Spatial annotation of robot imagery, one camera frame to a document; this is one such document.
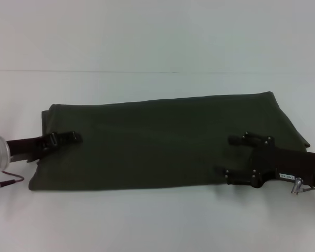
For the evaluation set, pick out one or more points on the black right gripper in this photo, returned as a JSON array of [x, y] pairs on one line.
[[291, 165]]

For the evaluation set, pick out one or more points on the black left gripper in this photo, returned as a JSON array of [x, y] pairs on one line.
[[29, 148]]

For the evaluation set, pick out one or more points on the dark green shirt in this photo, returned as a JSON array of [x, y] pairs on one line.
[[147, 144]]

